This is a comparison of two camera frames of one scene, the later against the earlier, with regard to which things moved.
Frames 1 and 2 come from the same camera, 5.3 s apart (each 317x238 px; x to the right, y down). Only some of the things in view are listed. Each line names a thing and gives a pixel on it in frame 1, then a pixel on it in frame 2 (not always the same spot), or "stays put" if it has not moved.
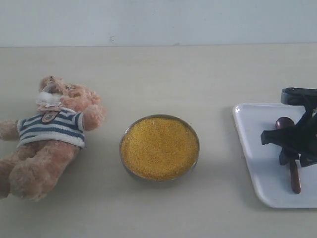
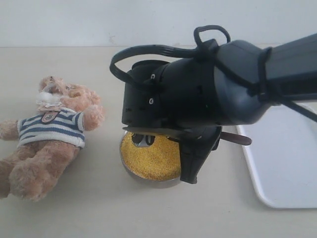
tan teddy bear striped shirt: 49,141 stays put
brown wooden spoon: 283,123 to 237,139
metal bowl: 159,148 stays put
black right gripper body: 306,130 to 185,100
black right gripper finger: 280,136 to 142,141
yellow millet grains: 160,149 stays put
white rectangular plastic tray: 271,181 stays put
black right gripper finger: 287,154 to 195,146
